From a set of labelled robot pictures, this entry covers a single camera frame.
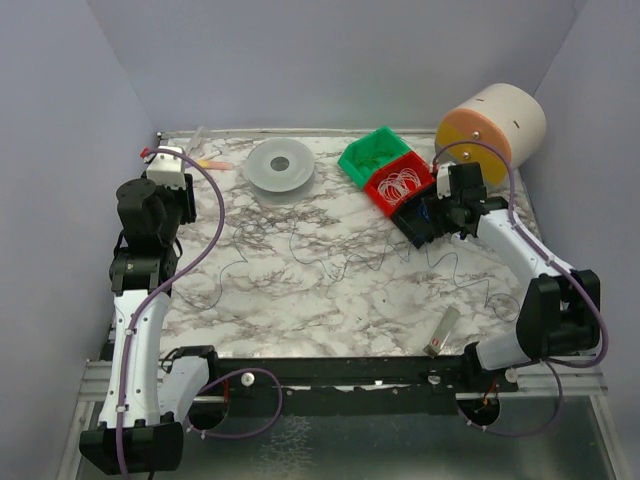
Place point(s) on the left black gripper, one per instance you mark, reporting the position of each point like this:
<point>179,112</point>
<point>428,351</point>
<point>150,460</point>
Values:
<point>185,205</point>

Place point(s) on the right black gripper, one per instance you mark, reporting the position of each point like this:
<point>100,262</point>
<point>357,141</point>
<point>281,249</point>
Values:
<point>422,220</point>

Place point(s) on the black plastic bin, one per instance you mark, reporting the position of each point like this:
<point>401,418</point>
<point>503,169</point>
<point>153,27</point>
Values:
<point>411,218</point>

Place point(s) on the grey plastic cable spool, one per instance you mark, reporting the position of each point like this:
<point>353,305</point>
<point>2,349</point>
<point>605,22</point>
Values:
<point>280,170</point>

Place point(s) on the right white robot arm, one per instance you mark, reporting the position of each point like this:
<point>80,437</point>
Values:
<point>559,313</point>

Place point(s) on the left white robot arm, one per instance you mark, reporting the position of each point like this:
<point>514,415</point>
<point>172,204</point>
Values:
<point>140,427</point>

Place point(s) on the pink yellow marker pen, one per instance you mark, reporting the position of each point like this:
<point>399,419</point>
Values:
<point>215,165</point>

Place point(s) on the clear plastic tube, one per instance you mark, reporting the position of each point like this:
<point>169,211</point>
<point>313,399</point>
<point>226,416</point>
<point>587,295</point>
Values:
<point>195,140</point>

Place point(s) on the red plastic bin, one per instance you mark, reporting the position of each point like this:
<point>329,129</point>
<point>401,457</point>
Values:
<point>395,183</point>

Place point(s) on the large beige cylinder drum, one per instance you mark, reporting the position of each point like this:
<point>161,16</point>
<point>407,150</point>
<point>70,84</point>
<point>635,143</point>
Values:
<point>500,123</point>

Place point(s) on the small grey staples box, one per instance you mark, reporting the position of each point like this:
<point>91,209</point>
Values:
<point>442,332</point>

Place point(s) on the green plastic bin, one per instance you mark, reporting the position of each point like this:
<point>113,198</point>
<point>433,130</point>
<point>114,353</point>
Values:
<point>363,157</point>

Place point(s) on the black mounting base bar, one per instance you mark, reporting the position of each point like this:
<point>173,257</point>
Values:
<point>340,386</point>

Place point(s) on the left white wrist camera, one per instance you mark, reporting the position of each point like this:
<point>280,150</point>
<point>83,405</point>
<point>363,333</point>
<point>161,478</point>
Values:
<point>164,169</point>

